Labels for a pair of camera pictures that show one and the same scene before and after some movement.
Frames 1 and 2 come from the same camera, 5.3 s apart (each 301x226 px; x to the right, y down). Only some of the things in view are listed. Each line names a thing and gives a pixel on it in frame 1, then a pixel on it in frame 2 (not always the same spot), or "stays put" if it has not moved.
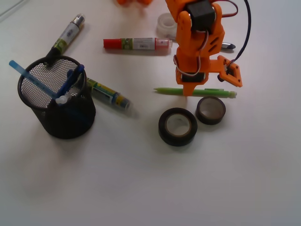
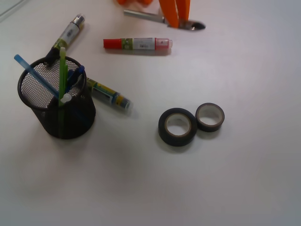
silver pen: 227,45 -> 188,25
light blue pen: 28,75 -> 39,77
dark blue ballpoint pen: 71,75 stays put
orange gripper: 200,32 -> 183,8
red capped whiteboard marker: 142,43 stays put
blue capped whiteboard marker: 107,93 stays put
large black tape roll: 177,126 stays put
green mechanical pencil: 206,92 -> 63,75
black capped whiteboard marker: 55,51 stays put
